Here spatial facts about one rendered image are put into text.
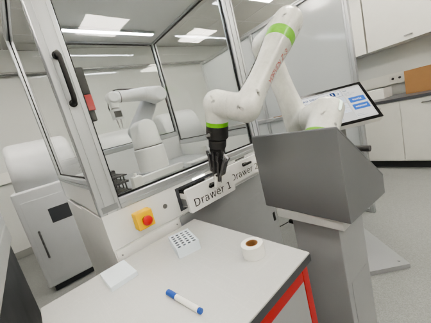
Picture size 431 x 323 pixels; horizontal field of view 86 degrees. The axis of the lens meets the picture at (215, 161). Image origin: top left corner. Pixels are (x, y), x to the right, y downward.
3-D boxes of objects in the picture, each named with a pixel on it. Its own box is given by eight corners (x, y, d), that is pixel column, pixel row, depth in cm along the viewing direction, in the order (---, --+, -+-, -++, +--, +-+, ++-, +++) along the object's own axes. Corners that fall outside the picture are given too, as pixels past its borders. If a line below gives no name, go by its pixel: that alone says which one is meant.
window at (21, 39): (92, 178, 88) (0, -75, 73) (90, 179, 88) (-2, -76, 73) (61, 174, 154) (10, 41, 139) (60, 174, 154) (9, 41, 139)
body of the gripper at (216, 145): (203, 138, 97) (204, 157, 100) (217, 143, 91) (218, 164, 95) (216, 134, 101) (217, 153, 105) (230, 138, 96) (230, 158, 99)
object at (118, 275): (138, 275, 76) (136, 270, 76) (112, 291, 71) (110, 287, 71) (124, 263, 86) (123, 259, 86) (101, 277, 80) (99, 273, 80)
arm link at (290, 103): (303, 133, 121) (261, 38, 117) (328, 126, 106) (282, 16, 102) (286, 143, 117) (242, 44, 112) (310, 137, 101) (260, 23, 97)
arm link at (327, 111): (313, 150, 105) (323, 114, 109) (344, 145, 90) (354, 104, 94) (292, 138, 101) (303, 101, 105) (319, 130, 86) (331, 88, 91)
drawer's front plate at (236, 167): (261, 170, 145) (257, 152, 143) (229, 186, 127) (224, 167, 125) (258, 170, 146) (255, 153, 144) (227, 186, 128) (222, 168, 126)
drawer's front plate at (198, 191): (235, 189, 119) (231, 169, 118) (192, 213, 101) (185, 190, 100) (233, 189, 121) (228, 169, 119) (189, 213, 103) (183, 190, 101)
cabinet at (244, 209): (291, 272, 166) (269, 167, 152) (172, 410, 102) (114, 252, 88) (209, 240, 239) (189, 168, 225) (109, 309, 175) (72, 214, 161)
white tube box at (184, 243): (201, 248, 83) (198, 239, 82) (179, 259, 79) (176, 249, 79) (190, 236, 94) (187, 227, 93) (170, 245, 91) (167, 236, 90)
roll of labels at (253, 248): (264, 246, 74) (261, 235, 74) (266, 259, 68) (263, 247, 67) (243, 249, 76) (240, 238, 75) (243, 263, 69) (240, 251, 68)
